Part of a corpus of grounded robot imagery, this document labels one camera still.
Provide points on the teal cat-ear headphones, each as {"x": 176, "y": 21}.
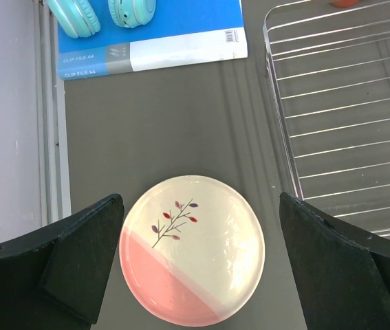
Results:
{"x": 82, "y": 18}

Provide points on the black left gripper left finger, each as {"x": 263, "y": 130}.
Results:
{"x": 55, "y": 277}

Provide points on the pink and cream floral plate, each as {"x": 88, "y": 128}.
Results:
{"x": 192, "y": 251}

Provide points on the steel wire dish rack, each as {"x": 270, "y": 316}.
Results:
{"x": 329, "y": 71}

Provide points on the orange ceramic mug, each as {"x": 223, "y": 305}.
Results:
{"x": 344, "y": 3}

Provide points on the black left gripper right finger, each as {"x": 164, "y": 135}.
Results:
{"x": 341, "y": 272}

